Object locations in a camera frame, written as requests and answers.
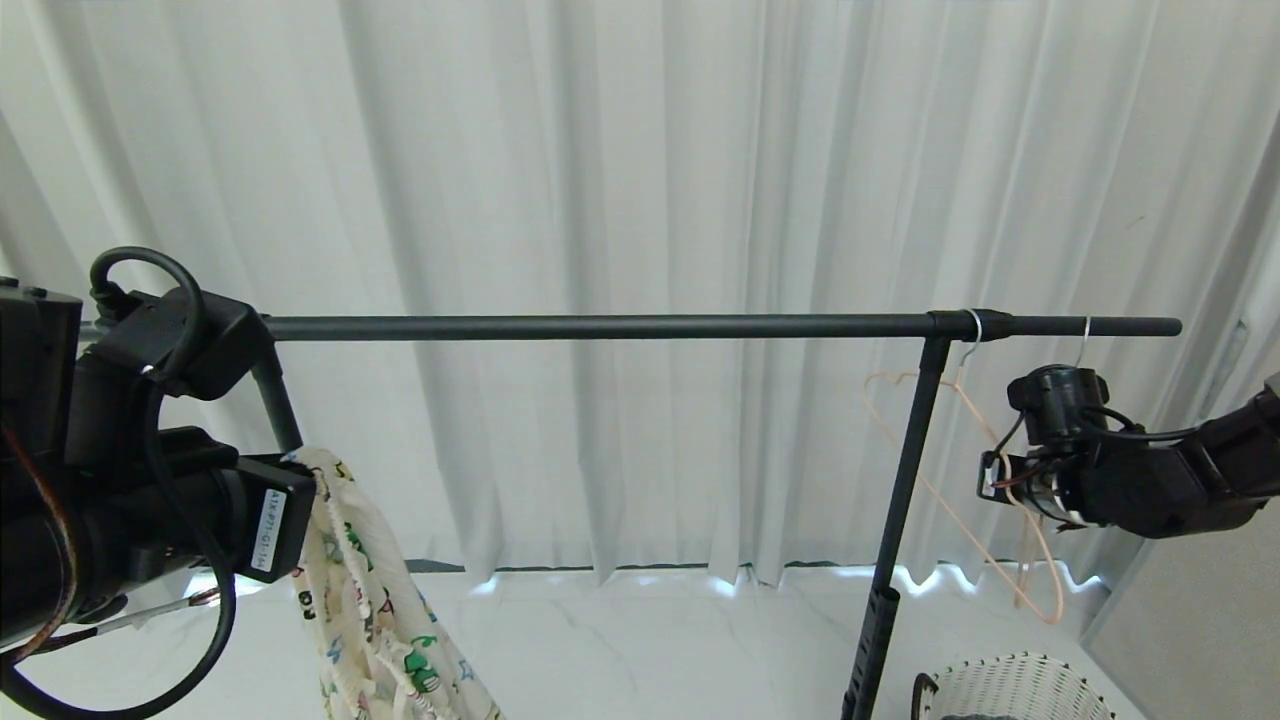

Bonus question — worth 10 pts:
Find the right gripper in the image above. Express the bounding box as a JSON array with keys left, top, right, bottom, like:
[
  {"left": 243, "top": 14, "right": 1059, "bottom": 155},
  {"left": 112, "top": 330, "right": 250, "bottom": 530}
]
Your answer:
[{"left": 978, "top": 445, "right": 1101, "bottom": 529}]

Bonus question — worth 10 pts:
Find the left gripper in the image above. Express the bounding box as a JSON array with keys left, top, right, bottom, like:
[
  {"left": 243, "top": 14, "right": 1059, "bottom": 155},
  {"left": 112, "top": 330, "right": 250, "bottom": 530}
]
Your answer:
[{"left": 100, "top": 455, "right": 317, "bottom": 603}]

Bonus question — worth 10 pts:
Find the cream printed garment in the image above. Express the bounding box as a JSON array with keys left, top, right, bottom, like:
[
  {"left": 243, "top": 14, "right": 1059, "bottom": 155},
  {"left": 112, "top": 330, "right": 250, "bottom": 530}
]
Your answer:
[{"left": 285, "top": 447, "right": 501, "bottom": 720}]

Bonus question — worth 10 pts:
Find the pink clothes hanger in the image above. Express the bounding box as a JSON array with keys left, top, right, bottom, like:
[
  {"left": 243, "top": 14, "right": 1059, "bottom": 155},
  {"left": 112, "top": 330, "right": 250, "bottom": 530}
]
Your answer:
[
  {"left": 865, "top": 310, "right": 1066, "bottom": 626},
  {"left": 1000, "top": 318, "right": 1093, "bottom": 611}
]

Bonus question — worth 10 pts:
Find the white laundry basket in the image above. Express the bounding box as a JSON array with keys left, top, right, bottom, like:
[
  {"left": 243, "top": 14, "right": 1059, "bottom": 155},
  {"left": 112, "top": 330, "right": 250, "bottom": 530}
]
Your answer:
[{"left": 912, "top": 652, "right": 1116, "bottom": 720}]

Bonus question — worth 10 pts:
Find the black clothes rack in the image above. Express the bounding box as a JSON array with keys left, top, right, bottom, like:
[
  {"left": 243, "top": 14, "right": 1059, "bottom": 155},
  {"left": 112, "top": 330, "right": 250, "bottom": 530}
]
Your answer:
[{"left": 250, "top": 308, "right": 1183, "bottom": 720}]

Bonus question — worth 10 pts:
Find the white curtain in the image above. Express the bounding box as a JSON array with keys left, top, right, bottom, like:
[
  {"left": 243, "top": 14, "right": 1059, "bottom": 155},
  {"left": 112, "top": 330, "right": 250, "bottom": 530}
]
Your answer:
[{"left": 0, "top": 0, "right": 1280, "bottom": 601}]

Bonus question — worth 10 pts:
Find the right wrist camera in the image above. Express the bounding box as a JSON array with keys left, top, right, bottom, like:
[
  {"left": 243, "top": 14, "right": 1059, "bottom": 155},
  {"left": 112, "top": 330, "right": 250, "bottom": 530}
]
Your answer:
[{"left": 1007, "top": 365, "right": 1111, "bottom": 448}]

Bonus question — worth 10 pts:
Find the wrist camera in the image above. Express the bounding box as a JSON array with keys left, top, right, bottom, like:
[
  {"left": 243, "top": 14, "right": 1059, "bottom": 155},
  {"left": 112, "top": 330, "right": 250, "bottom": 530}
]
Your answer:
[
  {"left": 1007, "top": 365, "right": 1111, "bottom": 448},
  {"left": 85, "top": 285, "right": 276, "bottom": 401}
]

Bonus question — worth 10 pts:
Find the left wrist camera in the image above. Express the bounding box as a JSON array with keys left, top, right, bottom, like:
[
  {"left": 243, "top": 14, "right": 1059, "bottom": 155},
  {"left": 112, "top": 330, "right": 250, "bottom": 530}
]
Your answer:
[{"left": 85, "top": 285, "right": 276, "bottom": 401}]

